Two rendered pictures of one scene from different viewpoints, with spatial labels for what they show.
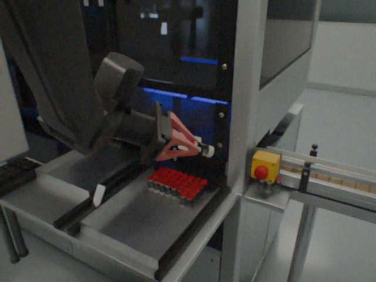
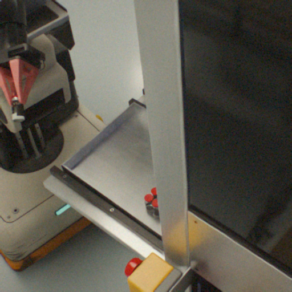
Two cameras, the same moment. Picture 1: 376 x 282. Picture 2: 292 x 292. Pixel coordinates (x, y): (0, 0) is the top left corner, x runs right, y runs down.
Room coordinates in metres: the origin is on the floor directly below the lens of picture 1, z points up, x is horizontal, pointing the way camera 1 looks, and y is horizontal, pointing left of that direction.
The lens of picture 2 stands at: (0.94, -0.67, 1.93)
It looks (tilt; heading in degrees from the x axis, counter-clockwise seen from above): 50 degrees down; 107
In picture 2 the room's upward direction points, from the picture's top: 7 degrees counter-clockwise
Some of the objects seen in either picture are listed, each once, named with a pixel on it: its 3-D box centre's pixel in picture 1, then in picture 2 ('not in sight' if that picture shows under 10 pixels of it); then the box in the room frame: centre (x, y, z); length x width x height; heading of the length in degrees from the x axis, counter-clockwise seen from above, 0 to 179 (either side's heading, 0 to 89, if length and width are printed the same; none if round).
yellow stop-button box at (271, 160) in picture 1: (265, 165); (155, 284); (0.79, -0.23, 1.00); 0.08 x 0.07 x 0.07; 150
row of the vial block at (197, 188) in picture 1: (175, 187); not in sight; (0.81, 0.04, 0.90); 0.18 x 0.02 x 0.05; 60
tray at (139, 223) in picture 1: (155, 207); (150, 169); (0.71, 0.10, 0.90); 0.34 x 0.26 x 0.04; 150
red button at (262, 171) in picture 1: (261, 172); (136, 270); (0.75, -0.21, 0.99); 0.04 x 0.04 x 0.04; 60
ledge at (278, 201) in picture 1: (269, 192); not in sight; (0.82, -0.27, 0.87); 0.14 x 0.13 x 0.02; 150
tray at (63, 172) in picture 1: (98, 161); not in sight; (0.98, 0.34, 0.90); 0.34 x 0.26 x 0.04; 150
